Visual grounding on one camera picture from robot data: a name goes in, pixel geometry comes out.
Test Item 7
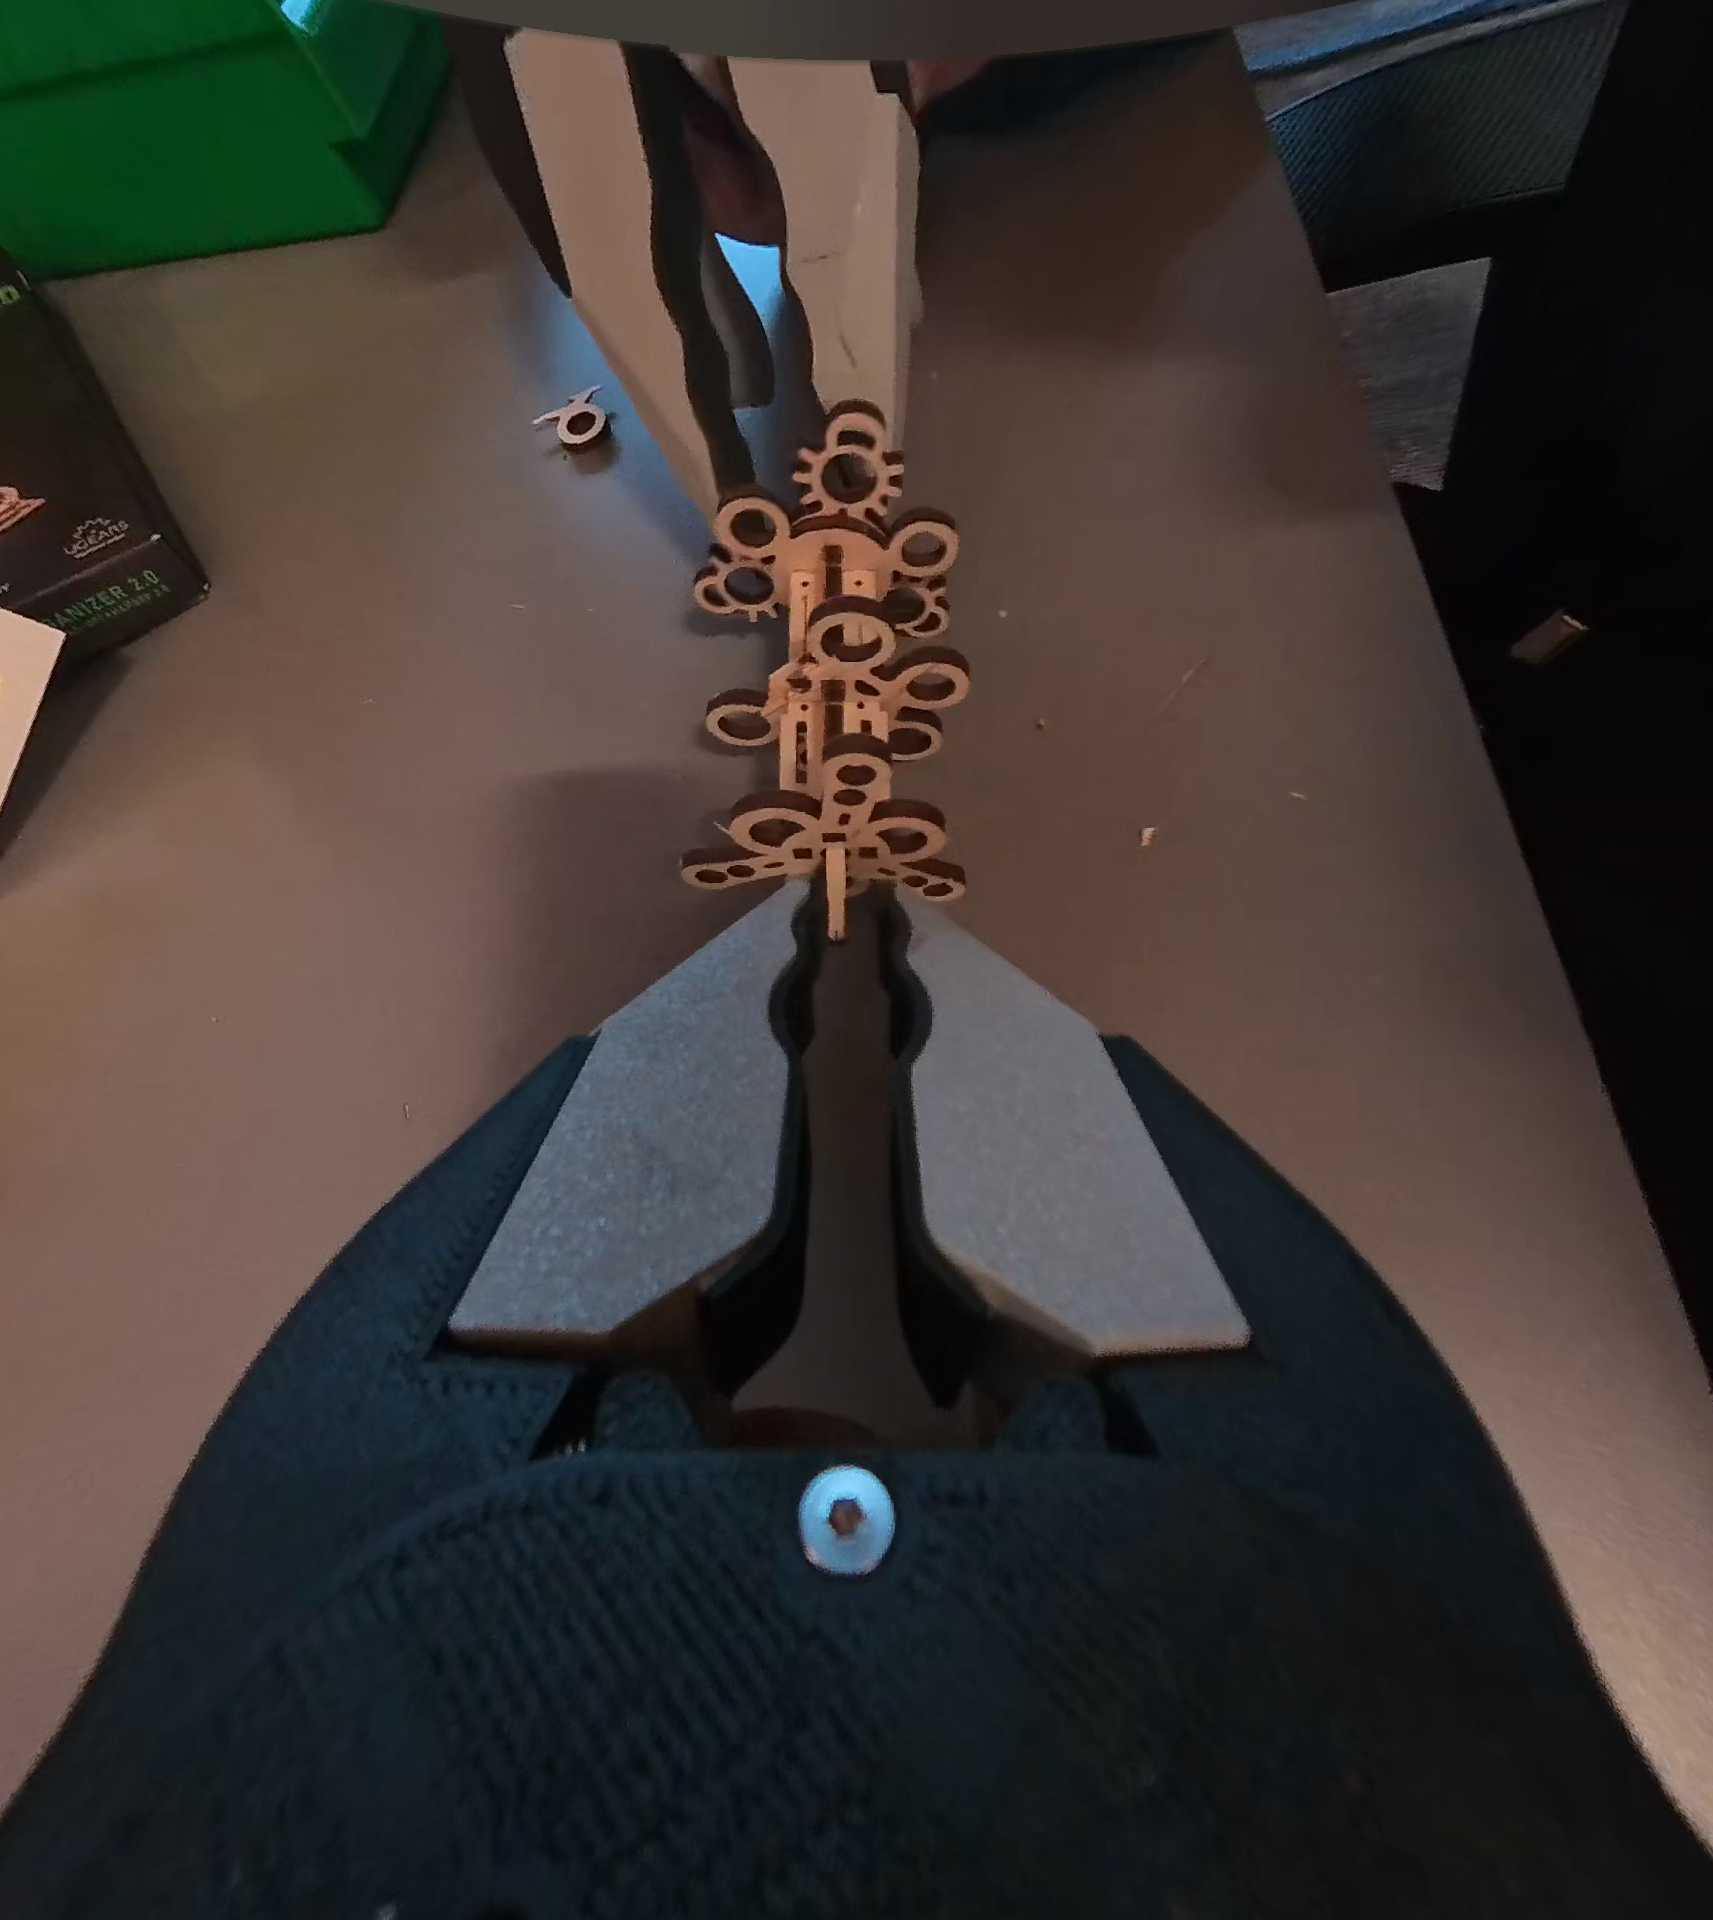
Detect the grey mesh office chair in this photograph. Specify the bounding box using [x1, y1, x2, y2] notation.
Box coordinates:
[1239, 0, 1630, 294]

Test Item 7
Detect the wooden gear model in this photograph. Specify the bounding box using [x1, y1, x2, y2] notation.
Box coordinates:
[679, 397, 975, 943]

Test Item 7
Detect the green plastic bin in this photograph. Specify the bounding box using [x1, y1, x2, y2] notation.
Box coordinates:
[0, 0, 397, 282]
[257, 0, 456, 156]

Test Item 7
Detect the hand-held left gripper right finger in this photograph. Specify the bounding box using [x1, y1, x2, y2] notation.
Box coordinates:
[879, 893, 1251, 1405]

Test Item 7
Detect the black model kit box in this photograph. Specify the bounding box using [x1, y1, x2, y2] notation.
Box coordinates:
[0, 245, 213, 665]

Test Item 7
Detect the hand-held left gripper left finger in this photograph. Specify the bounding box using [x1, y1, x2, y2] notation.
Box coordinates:
[448, 886, 817, 1389]

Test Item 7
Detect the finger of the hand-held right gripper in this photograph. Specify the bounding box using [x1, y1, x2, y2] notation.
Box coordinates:
[728, 57, 934, 452]
[503, 34, 769, 500]

